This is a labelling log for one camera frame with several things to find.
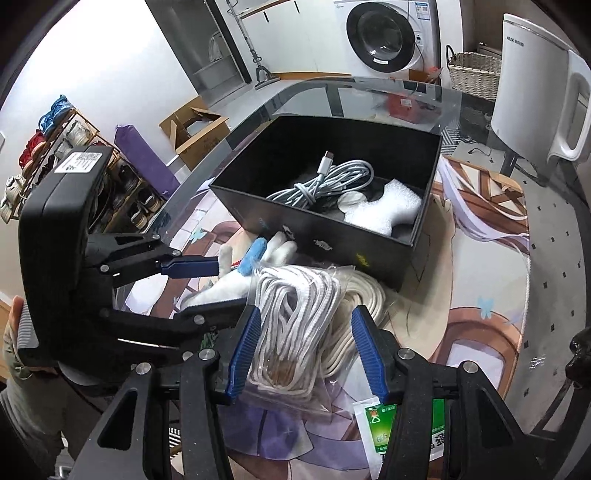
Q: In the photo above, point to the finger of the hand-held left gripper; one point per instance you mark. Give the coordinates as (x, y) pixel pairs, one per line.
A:
(203, 314)
(189, 267)

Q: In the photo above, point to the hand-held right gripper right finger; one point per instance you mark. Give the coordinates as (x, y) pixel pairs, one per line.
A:
(369, 360)

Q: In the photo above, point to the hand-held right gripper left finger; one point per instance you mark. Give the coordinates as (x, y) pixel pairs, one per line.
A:
(242, 355)

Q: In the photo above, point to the green and white packet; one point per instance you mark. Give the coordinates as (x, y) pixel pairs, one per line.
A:
(369, 434)

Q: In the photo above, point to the white and blue plush toy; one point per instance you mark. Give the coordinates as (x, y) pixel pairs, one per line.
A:
(277, 249)

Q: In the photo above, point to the black storage box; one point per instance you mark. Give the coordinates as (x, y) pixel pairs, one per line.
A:
(323, 240)

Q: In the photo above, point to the person's left forearm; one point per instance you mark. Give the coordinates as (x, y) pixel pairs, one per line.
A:
(27, 406)

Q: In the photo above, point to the person's left hand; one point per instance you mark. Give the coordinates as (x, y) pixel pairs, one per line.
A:
(15, 318)

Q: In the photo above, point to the wooden shoe rack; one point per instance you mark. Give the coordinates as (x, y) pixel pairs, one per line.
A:
(69, 152)

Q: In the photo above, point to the printed desk mat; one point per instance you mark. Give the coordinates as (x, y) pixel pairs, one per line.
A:
(461, 300)

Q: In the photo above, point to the purple bag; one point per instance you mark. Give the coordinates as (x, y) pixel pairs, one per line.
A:
(147, 161)

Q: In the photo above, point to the open cardboard box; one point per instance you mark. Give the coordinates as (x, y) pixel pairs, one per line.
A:
(203, 138)

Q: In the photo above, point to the white foam piece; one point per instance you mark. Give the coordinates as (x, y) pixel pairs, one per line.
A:
(388, 207)

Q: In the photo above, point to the white round disc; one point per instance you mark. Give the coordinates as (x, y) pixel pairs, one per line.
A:
(351, 200)

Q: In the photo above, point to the flat mop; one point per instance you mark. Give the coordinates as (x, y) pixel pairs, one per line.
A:
(261, 74)

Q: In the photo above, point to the grey glass door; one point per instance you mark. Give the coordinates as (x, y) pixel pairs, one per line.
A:
(203, 46)

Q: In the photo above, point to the black white patterned rug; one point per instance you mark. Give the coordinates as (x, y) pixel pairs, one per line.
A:
(451, 138)

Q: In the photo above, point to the white base cabinet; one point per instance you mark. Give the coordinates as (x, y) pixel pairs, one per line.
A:
(300, 37)

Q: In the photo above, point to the red box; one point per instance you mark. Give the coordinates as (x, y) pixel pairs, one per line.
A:
(406, 106)

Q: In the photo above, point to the orange box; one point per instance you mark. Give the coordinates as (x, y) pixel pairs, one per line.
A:
(427, 76)

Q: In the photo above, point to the wicker basket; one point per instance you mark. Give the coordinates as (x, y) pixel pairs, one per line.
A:
(475, 74)

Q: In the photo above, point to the white washing machine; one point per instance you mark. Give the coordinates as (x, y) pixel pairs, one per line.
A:
(392, 37)

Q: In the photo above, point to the white electric kettle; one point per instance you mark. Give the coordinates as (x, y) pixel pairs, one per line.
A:
(526, 92)

